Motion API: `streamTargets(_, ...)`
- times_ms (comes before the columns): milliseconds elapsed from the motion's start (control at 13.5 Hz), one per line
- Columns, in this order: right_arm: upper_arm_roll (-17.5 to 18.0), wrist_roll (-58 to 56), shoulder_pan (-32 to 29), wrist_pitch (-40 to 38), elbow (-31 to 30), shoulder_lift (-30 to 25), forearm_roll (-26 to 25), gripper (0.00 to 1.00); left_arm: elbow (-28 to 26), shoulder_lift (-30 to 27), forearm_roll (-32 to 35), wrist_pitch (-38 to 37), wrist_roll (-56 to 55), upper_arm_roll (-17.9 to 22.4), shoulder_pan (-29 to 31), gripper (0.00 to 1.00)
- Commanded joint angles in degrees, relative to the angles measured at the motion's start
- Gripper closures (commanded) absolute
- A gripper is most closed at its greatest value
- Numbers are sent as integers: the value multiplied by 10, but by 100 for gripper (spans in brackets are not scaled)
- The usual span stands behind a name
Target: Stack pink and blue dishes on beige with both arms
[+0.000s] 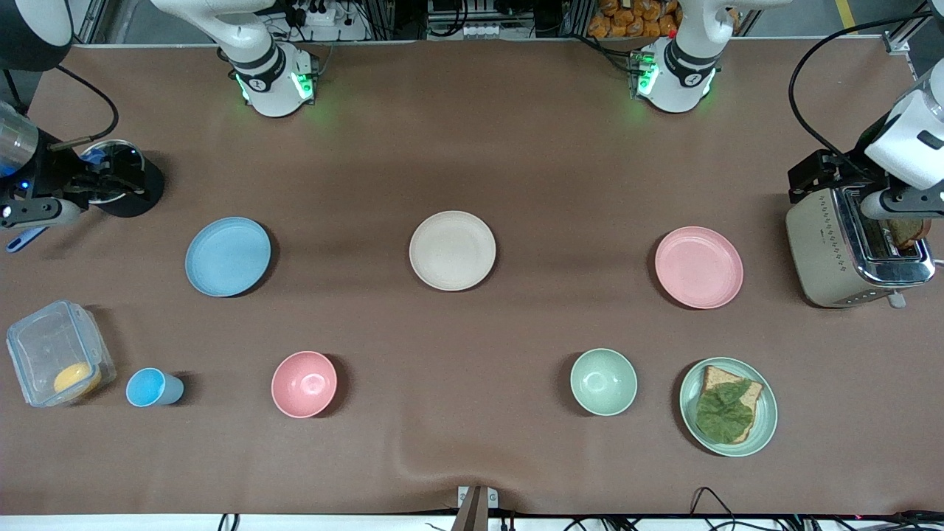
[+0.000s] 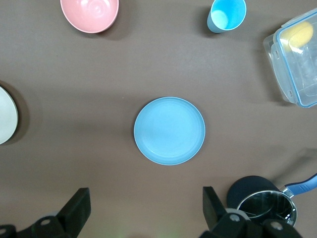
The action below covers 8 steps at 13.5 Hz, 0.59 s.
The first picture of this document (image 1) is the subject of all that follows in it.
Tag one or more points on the blue plate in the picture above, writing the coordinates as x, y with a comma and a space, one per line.
228, 257

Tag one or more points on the pink plate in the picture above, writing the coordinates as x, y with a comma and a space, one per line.
699, 267

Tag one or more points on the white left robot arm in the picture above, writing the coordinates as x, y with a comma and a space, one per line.
675, 81

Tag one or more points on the brown toast slice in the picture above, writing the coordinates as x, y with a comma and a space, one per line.
906, 232

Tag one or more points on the beige chrome toaster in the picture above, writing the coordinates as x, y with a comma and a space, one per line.
818, 251

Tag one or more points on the glass pan lid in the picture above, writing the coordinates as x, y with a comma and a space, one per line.
125, 151

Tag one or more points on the black round pan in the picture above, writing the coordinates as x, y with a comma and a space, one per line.
151, 193

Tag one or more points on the clear plastic container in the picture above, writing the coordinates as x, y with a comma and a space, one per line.
44, 346

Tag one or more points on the yellow food piece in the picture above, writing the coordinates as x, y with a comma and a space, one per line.
77, 379

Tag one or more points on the blue cup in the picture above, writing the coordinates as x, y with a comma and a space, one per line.
147, 388

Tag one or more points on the bread slice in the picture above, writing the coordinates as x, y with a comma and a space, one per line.
719, 377

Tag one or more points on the green plate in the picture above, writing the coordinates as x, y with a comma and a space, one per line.
767, 413

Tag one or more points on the green lettuce leaf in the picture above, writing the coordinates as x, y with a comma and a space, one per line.
724, 414

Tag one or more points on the pink bowl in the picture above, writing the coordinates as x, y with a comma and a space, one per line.
304, 384

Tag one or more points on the bag of orange buns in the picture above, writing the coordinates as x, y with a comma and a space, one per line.
634, 21

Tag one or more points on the brown table cover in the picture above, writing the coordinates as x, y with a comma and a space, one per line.
369, 147

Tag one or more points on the green bowl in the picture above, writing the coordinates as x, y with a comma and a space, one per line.
603, 382

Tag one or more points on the white power strip with plugs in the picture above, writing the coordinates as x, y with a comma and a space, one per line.
321, 15

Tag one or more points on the beige plate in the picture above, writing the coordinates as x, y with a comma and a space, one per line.
452, 251

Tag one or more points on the brown stand pole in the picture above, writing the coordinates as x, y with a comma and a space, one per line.
472, 516

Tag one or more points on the aluminium frame profile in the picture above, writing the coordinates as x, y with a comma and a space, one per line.
906, 33

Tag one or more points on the metal bracket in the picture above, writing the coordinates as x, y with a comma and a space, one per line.
466, 495

